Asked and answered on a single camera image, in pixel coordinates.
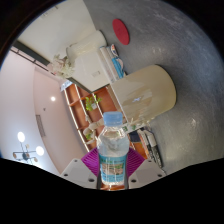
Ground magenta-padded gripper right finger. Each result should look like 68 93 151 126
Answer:
126 148 167 190

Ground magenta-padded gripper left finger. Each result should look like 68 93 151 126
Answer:
60 148 101 190

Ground clear plastic water bottle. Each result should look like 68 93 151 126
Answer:
97 111 130 187

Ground stack of dark books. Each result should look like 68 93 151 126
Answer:
136 128 164 168

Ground green and white box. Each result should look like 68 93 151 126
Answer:
120 123 138 133

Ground branched ceiling lamp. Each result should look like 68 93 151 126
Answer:
12 131 45 164

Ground orange wooden shelf unit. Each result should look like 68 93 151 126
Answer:
60 79 135 158

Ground ceiling air vent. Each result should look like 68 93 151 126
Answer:
35 114 47 138

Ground cream ceramic mug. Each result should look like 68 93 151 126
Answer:
109 64 177 130

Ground stack of white books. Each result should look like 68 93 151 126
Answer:
99 43 127 83

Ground small painted stone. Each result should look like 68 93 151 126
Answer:
109 43 118 58

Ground flat round red coaster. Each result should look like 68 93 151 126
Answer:
111 18 131 46

